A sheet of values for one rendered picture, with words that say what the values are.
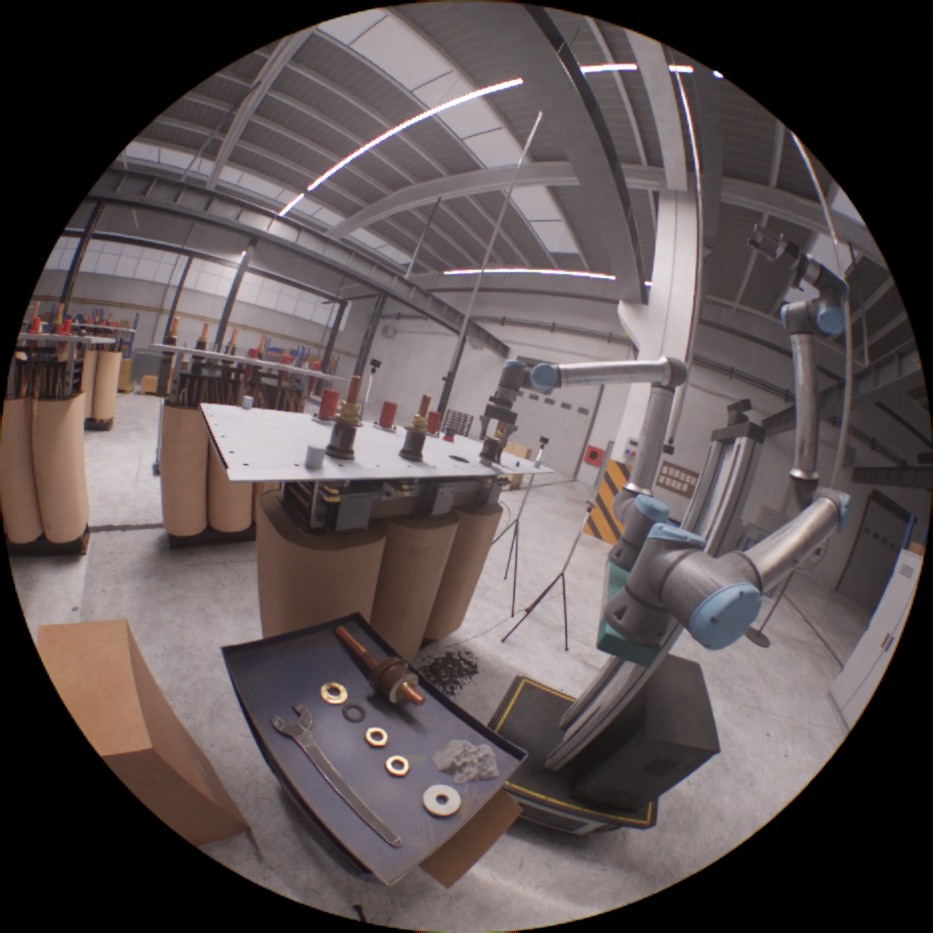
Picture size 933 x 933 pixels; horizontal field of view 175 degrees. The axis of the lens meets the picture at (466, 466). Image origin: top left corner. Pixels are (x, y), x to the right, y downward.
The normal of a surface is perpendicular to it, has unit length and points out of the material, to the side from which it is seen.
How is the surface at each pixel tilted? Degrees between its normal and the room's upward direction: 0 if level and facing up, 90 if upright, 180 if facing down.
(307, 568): 90
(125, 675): 0
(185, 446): 90
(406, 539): 90
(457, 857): 26
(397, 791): 0
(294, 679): 0
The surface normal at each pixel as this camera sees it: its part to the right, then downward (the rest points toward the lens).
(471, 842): 0.58, -0.70
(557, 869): 0.28, -0.94
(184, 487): 0.78, 0.33
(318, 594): 0.47, 0.30
